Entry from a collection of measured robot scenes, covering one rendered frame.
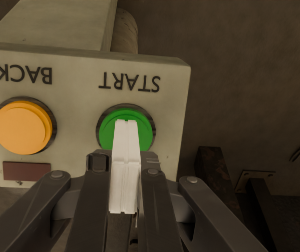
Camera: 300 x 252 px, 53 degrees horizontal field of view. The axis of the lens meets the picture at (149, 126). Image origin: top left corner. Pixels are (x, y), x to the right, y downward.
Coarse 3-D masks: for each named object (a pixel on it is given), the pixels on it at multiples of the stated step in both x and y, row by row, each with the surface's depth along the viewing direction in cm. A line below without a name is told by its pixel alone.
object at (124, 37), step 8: (120, 8) 75; (120, 16) 71; (128, 16) 74; (120, 24) 67; (128, 24) 70; (136, 24) 78; (120, 32) 64; (128, 32) 67; (136, 32) 74; (112, 40) 60; (120, 40) 61; (128, 40) 64; (136, 40) 70; (112, 48) 57; (120, 48) 58; (128, 48) 61; (136, 48) 67
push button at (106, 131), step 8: (112, 112) 22; (120, 112) 22; (128, 112) 22; (136, 112) 22; (104, 120) 22; (112, 120) 22; (136, 120) 22; (144, 120) 22; (104, 128) 22; (112, 128) 22; (144, 128) 22; (104, 136) 22; (112, 136) 22; (144, 136) 22; (152, 136) 23; (104, 144) 22; (112, 144) 22; (144, 144) 23
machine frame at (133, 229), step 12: (240, 204) 120; (276, 204) 122; (288, 204) 123; (132, 216) 121; (252, 216) 116; (288, 216) 118; (132, 228) 126; (252, 228) 112; (288, 228) 114; (132, 240) 130
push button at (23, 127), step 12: (12, 108) 21; (24, 108) 21; (36, 108) 22; (0, 120) 21; (12, 120) 21; (24, 120) 21; (36, 120) 21; (48, 120) 22; (0, 132) 22; (12, 132) 22; (24, 132) 22; (36, 132) 22; (48, 132) 22; (12, 144) 22; (24, 144) 22; (36, 144) 22
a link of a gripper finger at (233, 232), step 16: (192, 176) 14; (192, 192) 13; (208, 192) 13; (192, 208) 13; (208, 208) 12; (224, 208) 12; (192, 224) 14; (208, 224) 12; (224, 224) 11; (240, 224) 11; (192, 240) 13; (208, 240) 12; (224, 240) 11; (240, 240) 11; (256, 240) 11
